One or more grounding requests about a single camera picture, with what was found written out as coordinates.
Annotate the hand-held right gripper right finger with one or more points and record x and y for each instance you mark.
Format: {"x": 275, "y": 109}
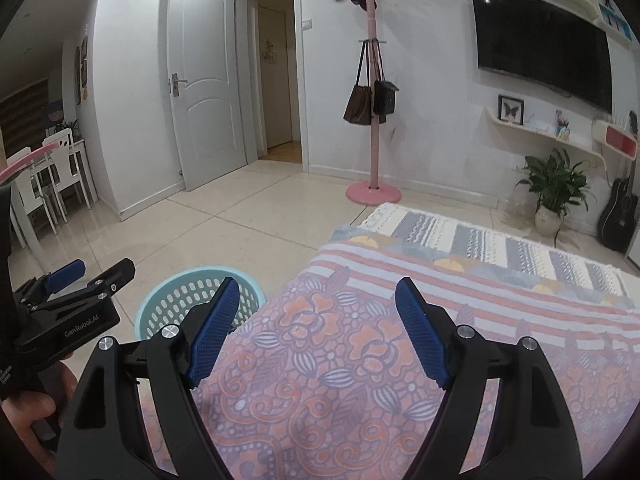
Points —
{"x": 420, "y": 330}

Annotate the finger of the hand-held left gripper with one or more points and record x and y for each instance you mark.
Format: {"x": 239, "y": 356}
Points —
{"x": 65, "y": 272}
{"x": 112, "y": 275}

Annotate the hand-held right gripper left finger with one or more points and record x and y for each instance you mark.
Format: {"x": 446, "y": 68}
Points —
{"x": 217, "y": 330}

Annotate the teal plastic basket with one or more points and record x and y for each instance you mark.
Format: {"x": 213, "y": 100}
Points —
{"x": 165, "y": 305}

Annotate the person's left hand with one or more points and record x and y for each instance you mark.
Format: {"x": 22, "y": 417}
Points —
{"x": 25, "y": 410}

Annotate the white dining chair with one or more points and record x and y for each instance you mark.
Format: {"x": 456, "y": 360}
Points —
{"x": 35, "y": 185}
{"x": 67, "y": 160}

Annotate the floral printed blanket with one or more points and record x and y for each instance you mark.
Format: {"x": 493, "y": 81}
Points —
{"x": 325, "y": 360}

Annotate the striped dotted mat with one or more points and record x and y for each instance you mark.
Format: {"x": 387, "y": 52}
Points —
{"x": 475, "y": 240}

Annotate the pink-edged dining table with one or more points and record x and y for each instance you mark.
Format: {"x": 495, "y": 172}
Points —
{"x": 30, "y": 162}

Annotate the pink coat rack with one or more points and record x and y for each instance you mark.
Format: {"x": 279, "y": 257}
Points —
{"x": 372, "y": 150}

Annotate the potted green plant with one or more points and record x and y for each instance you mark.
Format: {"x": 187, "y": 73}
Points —
{"x": 555, "y": 185}

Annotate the black acoustic guitar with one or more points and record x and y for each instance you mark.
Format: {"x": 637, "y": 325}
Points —
{"x": 620, "y": 215}

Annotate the brown hanging bag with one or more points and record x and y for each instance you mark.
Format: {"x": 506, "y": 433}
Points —
{"x": 357, "y": 105}

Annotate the white panel door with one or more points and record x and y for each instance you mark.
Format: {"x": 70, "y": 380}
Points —
{"x": 205, "y": 60}

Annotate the black hanging bag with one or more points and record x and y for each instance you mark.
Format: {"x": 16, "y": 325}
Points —
{"x": 386, "y": 97}

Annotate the colourful small figure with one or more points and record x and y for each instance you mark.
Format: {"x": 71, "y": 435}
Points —
{"x": 562, "y": 127}

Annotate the white inner door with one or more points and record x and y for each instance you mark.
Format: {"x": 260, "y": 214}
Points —
{"x": 275, "y": 75}

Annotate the red and white box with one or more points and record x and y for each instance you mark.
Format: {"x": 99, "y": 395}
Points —
{"x": 620, "y": 139}

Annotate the framed wall pictures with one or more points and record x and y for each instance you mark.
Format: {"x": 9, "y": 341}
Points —
{"x": 82, "y": 70}

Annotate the curved white wall shelf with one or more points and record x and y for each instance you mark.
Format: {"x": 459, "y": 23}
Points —
{"x": 545, "y": 135}

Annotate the black picture frame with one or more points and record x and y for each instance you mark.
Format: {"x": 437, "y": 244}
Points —
{"x": 511, "y": 110}

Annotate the black wall television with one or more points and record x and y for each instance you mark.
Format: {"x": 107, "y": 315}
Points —
{"x": 545, "y": 45}

